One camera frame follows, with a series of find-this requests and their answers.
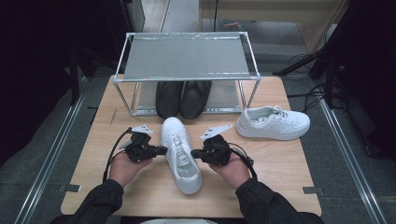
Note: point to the black tape strip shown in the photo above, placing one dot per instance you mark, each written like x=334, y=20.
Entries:
x=313, y=190
x=71, y=188

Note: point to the metal floor rail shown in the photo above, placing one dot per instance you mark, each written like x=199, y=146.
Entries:
x=351, y=161
x=49, y=158

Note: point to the white sneaker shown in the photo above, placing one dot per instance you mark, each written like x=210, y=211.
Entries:
x=280, y=124
x=172, y=127

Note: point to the person's right hand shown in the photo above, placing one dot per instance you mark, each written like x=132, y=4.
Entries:
x=233, y=174

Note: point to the metal shoe rack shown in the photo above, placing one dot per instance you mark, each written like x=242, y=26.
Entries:
x=186, y=56

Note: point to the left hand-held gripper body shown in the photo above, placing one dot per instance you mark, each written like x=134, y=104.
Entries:
x=138, y=149

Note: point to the wooden cabinet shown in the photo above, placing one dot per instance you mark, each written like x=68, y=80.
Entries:
x=274, y=12

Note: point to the person's left hand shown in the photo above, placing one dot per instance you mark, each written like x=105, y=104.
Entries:
x=124, y=171

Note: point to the black stand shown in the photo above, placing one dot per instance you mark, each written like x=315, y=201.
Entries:
x=295, y=65
x=74, y=81

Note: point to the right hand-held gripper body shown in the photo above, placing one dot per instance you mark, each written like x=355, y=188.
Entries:
x=216, y=149

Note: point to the black curtain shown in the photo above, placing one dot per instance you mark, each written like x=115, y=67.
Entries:
x=31, y=62
x=367, y=46

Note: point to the black slipper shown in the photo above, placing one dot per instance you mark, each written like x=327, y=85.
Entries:
x=168, y=99
x=196, y=99

